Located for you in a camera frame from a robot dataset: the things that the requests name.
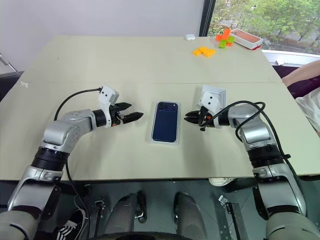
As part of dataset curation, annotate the dark rounded robot leg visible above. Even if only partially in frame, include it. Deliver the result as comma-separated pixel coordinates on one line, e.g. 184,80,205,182
173,191,209,240
109,191,141,240

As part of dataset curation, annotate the white phone box lid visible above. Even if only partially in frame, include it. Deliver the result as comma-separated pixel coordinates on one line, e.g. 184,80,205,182
199,85,228,111

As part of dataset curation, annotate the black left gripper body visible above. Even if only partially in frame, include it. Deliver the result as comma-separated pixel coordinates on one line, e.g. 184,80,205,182
108,103,126,128

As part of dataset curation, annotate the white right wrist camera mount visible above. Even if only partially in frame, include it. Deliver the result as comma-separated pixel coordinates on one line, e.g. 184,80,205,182
195,88,224,130

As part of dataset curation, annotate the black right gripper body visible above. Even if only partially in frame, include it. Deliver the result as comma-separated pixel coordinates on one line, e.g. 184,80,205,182
198,105,214,133

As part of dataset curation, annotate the white box with red lid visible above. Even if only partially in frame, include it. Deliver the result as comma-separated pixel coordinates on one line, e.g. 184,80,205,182
230,27,264,51

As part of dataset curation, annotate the white phone box base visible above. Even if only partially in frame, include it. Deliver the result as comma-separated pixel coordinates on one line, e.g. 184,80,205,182
149,100,182,145

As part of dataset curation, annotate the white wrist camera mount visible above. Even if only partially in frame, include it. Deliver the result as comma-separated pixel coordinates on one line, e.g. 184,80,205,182
97,85,121,129
195,88,224,130

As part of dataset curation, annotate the green toy brick stack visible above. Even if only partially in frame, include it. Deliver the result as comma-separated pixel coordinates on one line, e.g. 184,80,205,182
218,35,236,49

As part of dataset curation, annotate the grey metal stand leg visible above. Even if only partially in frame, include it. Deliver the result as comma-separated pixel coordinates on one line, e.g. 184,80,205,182
0,51,20,74

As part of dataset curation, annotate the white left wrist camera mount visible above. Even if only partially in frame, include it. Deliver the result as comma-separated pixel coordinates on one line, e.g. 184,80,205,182
97,85,121,129

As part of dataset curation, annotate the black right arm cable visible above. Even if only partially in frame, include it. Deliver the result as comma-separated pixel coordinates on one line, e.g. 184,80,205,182
210,100,305,201

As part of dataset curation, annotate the dark low cabinet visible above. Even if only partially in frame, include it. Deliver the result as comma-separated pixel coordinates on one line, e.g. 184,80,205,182
0,70,25,101

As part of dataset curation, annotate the white garment of person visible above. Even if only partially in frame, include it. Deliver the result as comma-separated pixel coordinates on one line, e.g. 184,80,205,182
295,87,320,138

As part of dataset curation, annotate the orange toy brick stack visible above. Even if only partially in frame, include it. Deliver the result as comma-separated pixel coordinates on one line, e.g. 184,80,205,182
215,28,232,42

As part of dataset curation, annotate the black window frame post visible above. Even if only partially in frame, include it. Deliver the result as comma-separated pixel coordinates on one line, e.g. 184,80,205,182
198,0,217,38

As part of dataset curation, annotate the black sneaker with white stripes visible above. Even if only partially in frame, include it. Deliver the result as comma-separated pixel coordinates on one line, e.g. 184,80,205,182
56,208,90,240

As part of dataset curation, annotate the black perforated metal bracket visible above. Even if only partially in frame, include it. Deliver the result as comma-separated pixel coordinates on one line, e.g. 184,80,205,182
217,195,245,240
89,198,108,240

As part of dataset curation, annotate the yellow toy brick stack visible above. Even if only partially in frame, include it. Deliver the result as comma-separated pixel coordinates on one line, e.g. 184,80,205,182
191,45,217,59

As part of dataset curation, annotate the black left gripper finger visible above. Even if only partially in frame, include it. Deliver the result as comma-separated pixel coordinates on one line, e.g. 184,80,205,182
123,112,145,125
116,101,133,112

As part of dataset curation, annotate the dark blue smartphone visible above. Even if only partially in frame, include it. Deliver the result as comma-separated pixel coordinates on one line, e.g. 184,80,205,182
152,100,180,142

